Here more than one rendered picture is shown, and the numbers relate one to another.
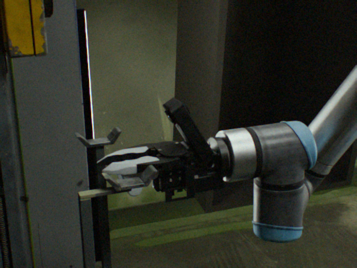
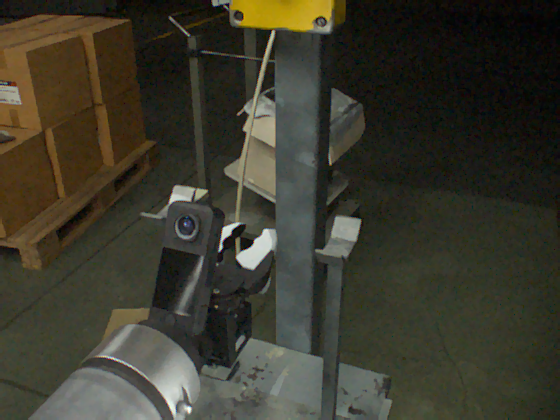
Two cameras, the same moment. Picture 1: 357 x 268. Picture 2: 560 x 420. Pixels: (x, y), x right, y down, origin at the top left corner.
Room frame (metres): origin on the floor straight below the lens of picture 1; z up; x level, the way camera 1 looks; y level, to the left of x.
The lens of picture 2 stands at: (1.38, -0.26, 1.41)
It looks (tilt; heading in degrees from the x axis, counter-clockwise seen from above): 28 degrees down; 131
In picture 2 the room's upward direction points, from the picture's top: straight up
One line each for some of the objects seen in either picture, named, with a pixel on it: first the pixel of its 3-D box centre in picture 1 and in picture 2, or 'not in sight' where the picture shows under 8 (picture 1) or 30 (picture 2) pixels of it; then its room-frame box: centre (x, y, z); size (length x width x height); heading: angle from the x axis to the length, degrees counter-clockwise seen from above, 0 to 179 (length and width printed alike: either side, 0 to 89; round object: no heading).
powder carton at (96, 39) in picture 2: not in sight; (93, 59); (-1.35, 1.33, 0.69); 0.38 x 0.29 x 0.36; 115
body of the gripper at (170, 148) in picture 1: (187, 166); (193, 325); (1.05, -0.01, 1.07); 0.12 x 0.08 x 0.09; 109
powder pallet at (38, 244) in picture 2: not in sight; (43, 187); (-1.35, 0.92, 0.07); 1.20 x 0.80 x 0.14; 116
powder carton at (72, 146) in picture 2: not in sight; (53, 147); (-1.23, 0.96, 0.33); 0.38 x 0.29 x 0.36; 119
